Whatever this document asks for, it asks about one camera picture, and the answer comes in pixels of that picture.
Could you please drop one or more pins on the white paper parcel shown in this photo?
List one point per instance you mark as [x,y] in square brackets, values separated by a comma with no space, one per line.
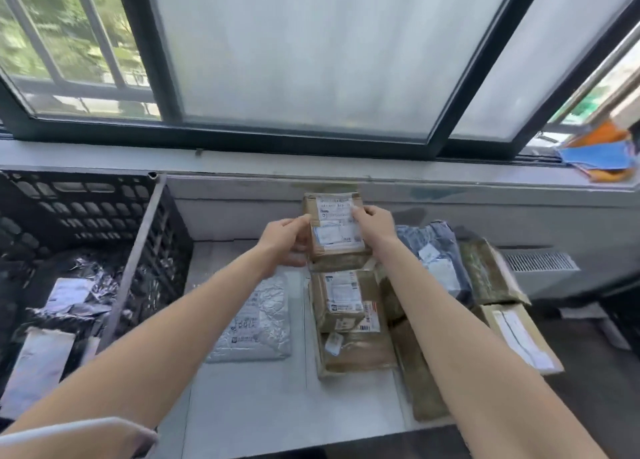
[37,368]

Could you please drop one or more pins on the person's left thumb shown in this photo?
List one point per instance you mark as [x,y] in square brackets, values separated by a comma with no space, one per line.
[297,221]

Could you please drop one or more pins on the blue cloth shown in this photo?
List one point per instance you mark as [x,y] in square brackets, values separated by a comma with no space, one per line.
[597,157]

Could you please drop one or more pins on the white vent grille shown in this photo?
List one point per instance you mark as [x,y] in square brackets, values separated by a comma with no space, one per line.
[540,262]

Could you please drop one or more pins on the cardboard box, long white label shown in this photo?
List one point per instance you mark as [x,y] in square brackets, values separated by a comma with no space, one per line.
[522,338]

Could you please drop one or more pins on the large flat cardboard box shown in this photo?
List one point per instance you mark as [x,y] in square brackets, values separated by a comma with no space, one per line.
[357,348]

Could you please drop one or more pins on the small cardboard box, white label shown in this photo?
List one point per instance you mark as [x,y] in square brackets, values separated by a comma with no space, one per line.
[342,298]

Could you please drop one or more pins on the long brown paper parcel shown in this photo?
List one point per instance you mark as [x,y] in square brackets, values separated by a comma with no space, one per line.
[420,378]

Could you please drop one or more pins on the dark window frame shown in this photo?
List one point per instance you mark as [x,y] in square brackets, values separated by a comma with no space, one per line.
[150,63]

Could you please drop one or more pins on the olive green mailer bag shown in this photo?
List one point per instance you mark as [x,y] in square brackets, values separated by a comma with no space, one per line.
[490,273]

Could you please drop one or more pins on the person's right forearm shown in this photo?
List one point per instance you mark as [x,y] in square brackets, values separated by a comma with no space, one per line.
[460,358]

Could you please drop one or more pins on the silver plastic mailer bag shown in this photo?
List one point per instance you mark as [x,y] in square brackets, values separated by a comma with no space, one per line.
[257,323]

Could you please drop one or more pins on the black plastic bag, white label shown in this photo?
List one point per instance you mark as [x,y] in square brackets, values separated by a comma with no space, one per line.
[70,293]

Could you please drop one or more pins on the taped cardboard box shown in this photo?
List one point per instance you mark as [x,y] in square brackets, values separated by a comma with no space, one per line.
[335,231]

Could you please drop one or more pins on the metal window bars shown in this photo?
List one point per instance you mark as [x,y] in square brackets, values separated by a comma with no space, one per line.
[75,38]

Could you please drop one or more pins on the person's left hand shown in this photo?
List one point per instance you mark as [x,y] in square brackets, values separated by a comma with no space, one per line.
[280,241]

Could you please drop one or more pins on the orange cloth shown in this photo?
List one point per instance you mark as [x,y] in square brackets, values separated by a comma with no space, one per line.
[602,136]

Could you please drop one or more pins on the person's left forearm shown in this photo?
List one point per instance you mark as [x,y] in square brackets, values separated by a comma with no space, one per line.
[150,343]

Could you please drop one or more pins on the blue-grey plastic mailer bag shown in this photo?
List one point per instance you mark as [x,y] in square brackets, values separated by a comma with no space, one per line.
[442,261]

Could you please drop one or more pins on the person's right fingers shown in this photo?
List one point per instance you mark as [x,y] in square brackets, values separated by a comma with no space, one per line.
[362,213]

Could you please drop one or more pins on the black plastic crate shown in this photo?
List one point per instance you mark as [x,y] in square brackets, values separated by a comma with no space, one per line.
[95,223]

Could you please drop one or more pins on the person's right hand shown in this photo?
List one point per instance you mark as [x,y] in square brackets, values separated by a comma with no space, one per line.
[377,226]

